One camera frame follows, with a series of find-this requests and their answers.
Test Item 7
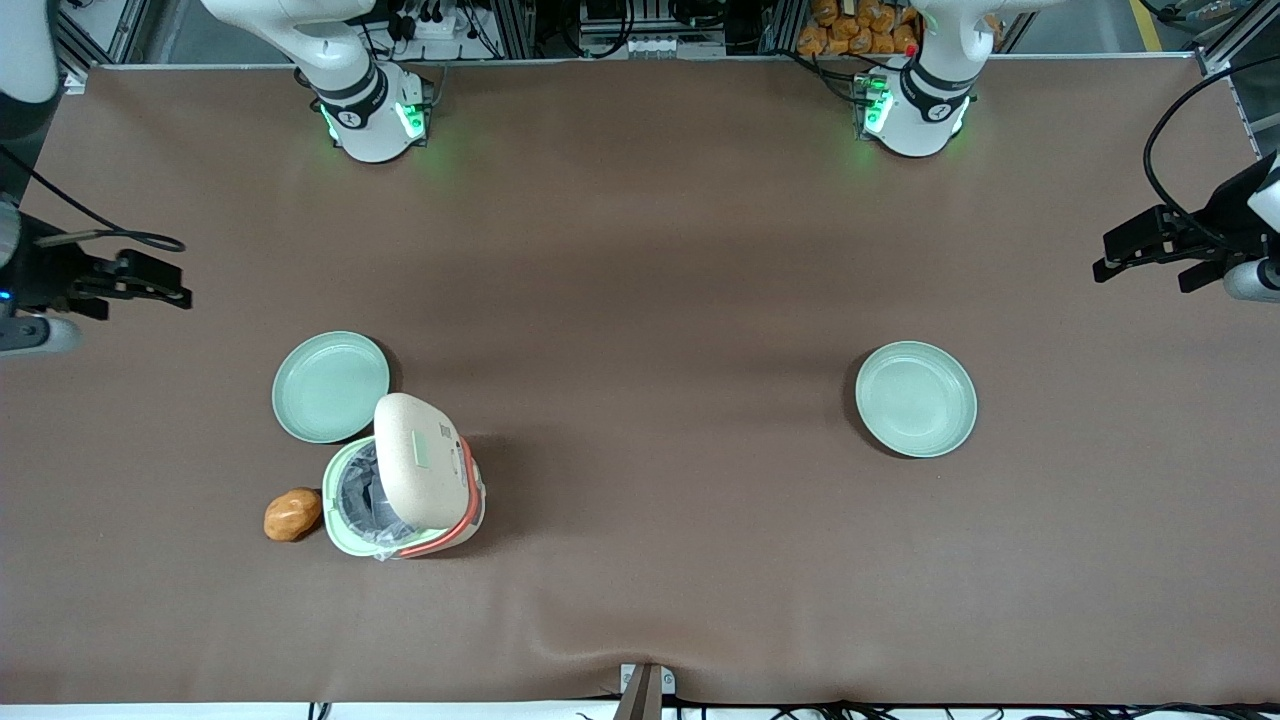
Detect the aluminium frame post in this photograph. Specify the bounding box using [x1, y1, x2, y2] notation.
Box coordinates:
[55, 0, 151, 83]
[1195, 0, 1280, 77]

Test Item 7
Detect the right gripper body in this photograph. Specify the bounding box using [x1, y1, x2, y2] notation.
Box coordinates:
[0, 205, 83, 313]

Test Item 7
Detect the grey metal mount bracket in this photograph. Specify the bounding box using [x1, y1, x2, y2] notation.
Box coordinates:
[612, 662, 676, 720]

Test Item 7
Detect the brown table mat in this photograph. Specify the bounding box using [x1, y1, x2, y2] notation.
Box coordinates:
[0, 55, 1280, 706]

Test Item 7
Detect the cream rice cooker orange trim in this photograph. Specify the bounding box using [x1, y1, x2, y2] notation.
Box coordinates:
[322, 393, 488, 561]

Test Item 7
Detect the clear plastic bag liner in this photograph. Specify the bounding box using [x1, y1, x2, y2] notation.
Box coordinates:
[334, 455, 413, 561]

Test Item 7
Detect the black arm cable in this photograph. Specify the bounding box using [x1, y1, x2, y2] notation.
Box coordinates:
[0, 145, 187, 253]
[1143, 55, 1280, 251]

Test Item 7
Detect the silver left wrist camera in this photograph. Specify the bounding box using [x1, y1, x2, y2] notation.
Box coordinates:
[1223, 258, 1280, 304]

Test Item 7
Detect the white terminal block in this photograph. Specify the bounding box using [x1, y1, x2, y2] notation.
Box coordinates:
[622, 34, 728, 59]

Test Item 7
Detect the white power strip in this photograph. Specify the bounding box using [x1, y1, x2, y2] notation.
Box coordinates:
[398, 0, 483, 43]

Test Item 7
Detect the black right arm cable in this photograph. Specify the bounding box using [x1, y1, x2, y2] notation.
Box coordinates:
[0, 145, 187, 253]

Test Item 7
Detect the pale green plate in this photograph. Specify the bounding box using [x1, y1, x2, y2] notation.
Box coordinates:
[855, 341, 978, 459]
[272, 331, 391, 445]

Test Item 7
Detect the bag of orange bread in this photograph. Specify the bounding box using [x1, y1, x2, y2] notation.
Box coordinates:
[797, 0, 921, 57]

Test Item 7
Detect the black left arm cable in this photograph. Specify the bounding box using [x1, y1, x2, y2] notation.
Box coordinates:
[1143, 55, 1280, 251]

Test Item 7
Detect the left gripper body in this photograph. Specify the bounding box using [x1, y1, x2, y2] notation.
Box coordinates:
[1196, 152, 1279, 261]

